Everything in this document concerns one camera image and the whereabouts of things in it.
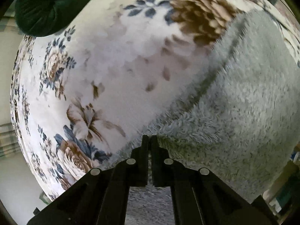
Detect floral bed cover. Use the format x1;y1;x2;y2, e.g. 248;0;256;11
10;0;299;200

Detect dark green plush blanket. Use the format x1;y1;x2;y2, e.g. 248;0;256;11
15;0;90;37

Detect grey fluffy pants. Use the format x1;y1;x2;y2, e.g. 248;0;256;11
103;7;300;225

